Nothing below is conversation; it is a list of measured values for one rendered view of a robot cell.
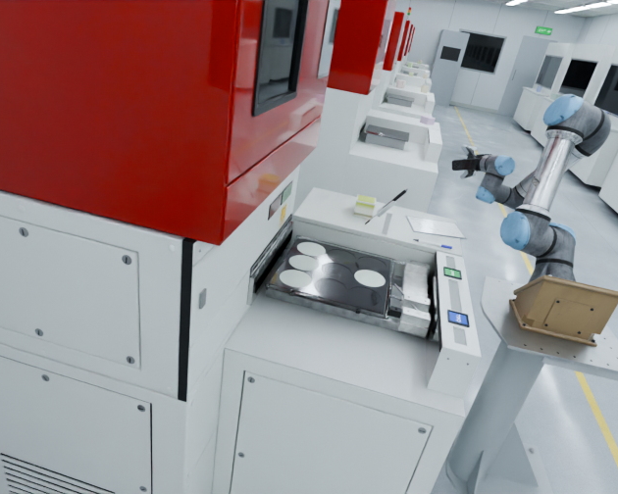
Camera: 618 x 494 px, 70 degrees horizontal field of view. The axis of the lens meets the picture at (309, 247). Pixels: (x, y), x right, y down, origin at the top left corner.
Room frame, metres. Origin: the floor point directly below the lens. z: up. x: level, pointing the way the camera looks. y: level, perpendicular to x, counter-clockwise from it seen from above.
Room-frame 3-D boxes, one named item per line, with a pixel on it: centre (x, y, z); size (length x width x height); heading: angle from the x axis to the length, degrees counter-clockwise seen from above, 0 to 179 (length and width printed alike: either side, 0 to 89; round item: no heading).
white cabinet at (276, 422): (1.32, -0.22, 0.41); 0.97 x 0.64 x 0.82; 171
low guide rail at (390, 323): (1.13, -0.14, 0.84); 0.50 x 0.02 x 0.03; 81
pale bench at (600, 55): (9.54, -4.85, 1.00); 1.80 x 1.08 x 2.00; 171
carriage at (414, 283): (1.24, -0.36, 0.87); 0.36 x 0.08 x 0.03; 171
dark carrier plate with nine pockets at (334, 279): (1.26, -0.10, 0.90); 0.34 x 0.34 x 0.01; 81
